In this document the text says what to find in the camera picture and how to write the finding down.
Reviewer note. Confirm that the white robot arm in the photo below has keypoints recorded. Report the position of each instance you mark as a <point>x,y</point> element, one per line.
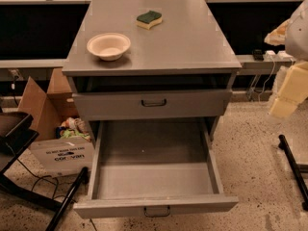
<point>291,82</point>

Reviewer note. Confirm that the grey drawer cabinet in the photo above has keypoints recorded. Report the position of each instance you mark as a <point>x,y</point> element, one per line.
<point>187,51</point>

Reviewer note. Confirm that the grey drawer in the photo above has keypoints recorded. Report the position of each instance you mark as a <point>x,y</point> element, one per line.
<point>153,168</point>
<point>151,104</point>

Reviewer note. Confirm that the white power strip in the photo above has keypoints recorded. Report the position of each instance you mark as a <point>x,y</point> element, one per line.
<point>283,55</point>

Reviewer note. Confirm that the black small device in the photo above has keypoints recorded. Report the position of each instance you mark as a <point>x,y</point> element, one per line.
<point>257,55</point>

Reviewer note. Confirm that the black stand leg right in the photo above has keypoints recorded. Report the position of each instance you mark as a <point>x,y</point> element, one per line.
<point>297,169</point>

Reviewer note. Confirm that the open cardboard box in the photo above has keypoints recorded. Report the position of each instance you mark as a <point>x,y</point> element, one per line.
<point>49,109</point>

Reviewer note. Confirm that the white power adapter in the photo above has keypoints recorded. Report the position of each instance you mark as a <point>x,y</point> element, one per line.
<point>270,55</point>

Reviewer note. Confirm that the white paper bowl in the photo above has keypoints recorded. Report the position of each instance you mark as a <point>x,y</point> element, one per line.
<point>108,46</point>

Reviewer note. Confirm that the colourful toys in box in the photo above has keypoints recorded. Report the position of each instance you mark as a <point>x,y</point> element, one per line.
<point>71,128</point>

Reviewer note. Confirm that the green yellow sponge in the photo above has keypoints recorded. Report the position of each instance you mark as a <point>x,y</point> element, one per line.
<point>149,20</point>

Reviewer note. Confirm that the black stand left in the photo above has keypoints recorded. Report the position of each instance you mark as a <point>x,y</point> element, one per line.
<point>15,137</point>

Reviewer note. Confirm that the grey top drawer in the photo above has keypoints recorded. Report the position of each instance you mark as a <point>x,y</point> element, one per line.
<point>151,104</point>

